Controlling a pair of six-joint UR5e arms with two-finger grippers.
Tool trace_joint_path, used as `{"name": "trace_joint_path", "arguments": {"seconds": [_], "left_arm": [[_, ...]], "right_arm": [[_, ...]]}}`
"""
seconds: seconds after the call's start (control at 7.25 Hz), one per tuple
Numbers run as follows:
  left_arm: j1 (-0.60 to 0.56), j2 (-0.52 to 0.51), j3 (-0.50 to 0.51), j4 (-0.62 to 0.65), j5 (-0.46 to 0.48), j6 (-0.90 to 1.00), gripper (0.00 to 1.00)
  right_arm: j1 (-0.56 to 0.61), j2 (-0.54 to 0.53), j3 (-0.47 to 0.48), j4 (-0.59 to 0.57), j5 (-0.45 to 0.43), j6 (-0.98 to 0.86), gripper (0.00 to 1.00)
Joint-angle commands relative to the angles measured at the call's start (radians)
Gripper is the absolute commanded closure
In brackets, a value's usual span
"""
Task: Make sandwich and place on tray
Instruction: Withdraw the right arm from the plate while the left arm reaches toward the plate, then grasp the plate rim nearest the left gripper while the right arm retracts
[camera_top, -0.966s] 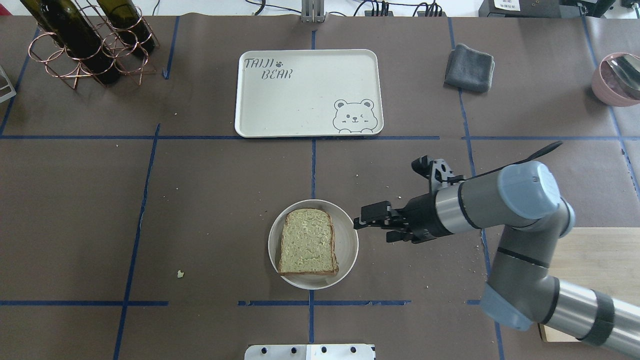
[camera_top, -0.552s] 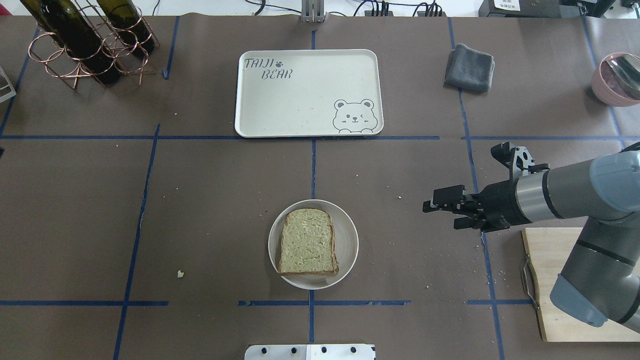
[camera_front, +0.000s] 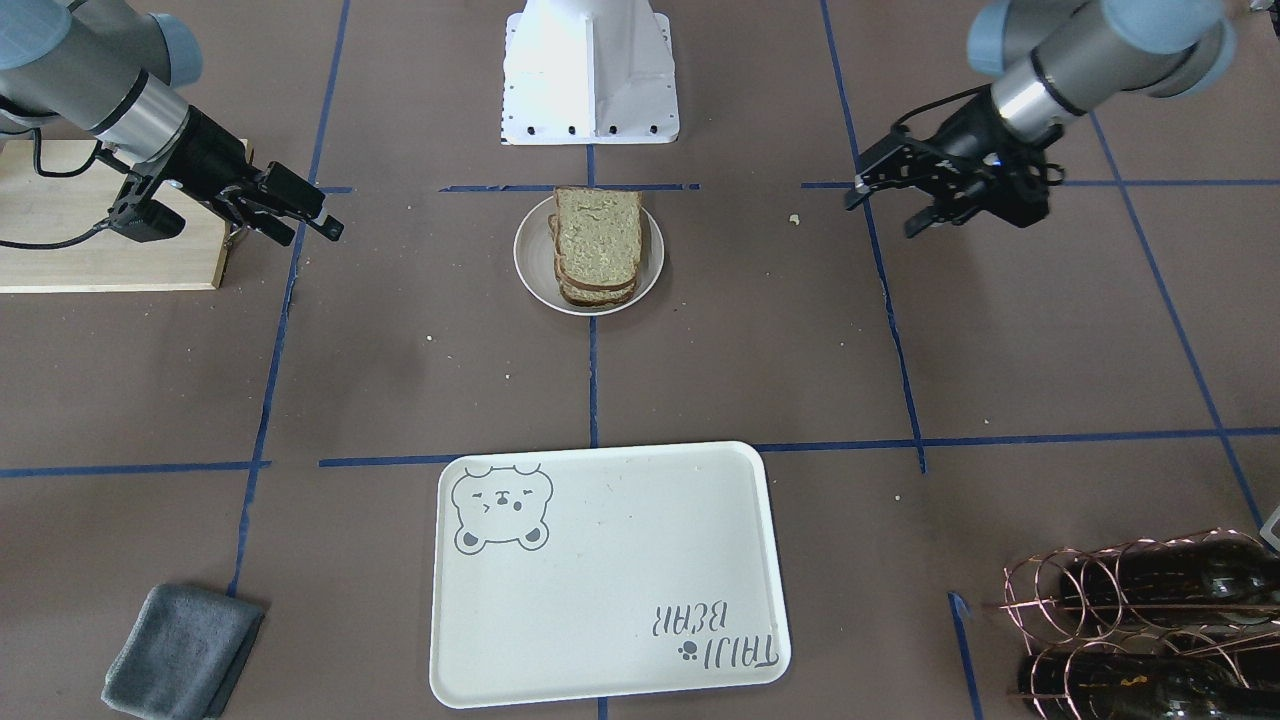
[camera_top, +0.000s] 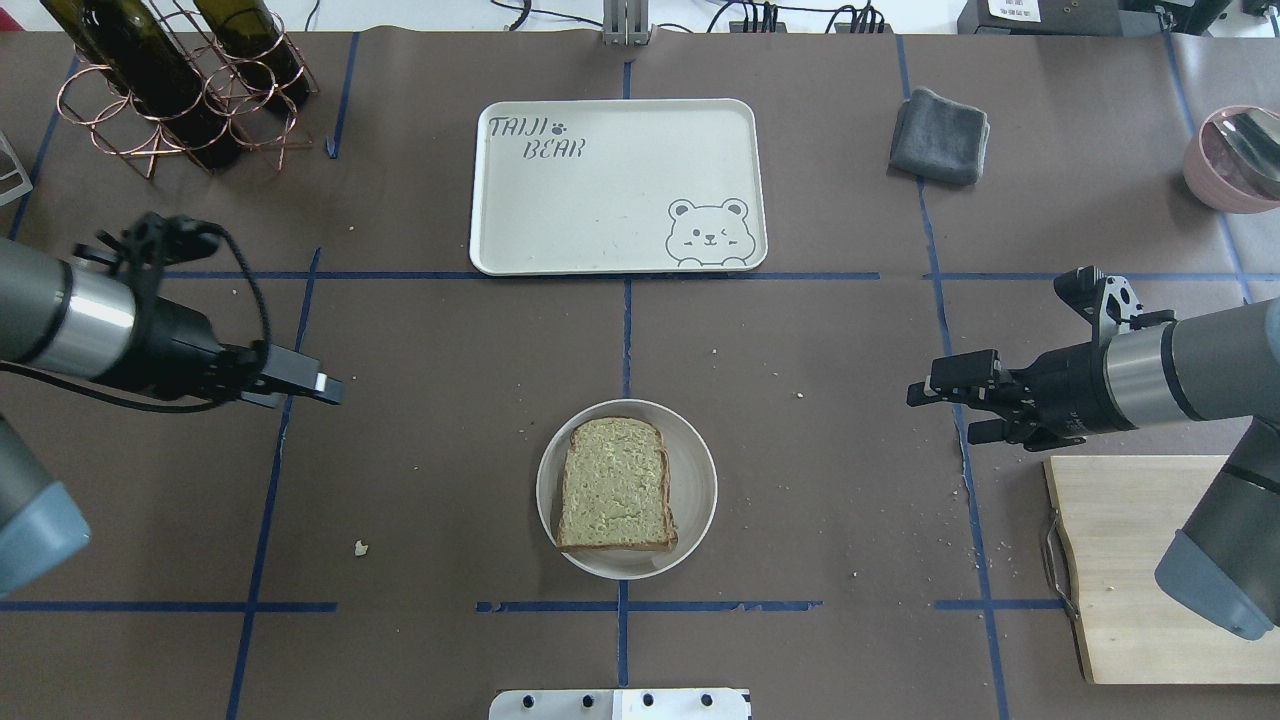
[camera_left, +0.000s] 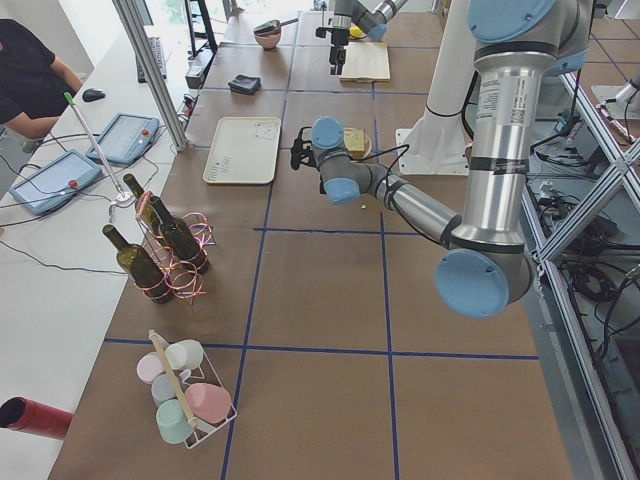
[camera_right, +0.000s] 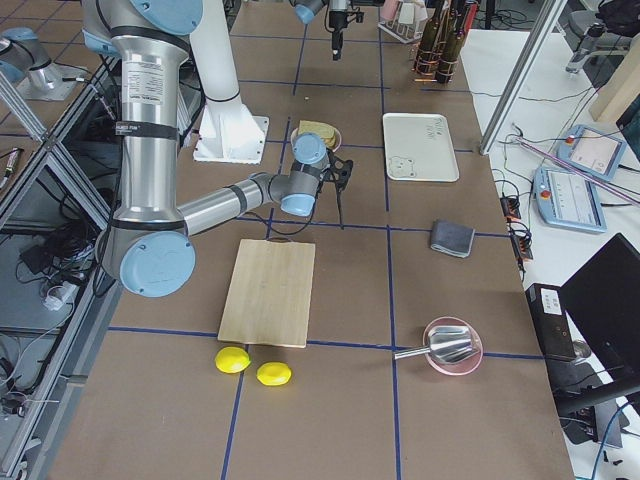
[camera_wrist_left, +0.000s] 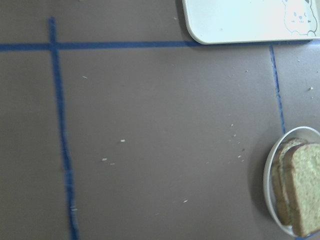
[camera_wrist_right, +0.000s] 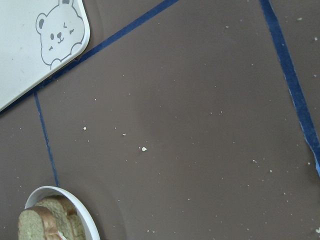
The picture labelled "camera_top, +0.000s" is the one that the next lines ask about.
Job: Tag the dark glass bottle upper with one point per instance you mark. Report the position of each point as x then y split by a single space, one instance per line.
126 38

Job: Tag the wooden cutting board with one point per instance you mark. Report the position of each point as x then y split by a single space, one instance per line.
1117 515

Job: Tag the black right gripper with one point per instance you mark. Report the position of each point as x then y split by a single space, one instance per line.
1072 388

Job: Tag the black desktop box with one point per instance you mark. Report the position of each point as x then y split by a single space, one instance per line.
1032 17

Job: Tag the white round plate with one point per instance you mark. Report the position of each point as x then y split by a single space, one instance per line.
693 490

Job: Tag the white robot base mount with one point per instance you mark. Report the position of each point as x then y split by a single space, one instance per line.
624 703

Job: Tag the bread slice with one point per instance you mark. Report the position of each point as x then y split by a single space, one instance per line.
615 489

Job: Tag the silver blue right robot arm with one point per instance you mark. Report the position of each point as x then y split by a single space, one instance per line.
1144 370

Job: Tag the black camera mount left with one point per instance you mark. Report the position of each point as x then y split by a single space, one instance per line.
140 256

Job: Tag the grey folded cloth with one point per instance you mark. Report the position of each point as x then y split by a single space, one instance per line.
939 139

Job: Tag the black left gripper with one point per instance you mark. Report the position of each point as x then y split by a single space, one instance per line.
172 346

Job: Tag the white bear serving tray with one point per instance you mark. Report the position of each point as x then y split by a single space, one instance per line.
620 186

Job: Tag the dark glass bottle lower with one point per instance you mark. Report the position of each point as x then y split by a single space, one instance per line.
247 31

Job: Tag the dark glass bottle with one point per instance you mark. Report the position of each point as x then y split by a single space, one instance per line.
247 31
126 38

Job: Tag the pink round plate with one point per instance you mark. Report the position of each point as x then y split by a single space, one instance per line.
1213 174

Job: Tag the aluminium frame post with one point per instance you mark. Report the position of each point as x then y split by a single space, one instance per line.
626 23

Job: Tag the white wire cup rack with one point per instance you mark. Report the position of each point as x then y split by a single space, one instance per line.
15 181

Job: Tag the copper wire bottle rack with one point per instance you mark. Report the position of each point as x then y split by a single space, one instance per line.
205 81

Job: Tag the metal scoop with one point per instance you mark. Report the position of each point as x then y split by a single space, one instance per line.
1253 138

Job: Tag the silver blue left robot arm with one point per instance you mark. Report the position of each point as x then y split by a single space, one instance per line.
175 502

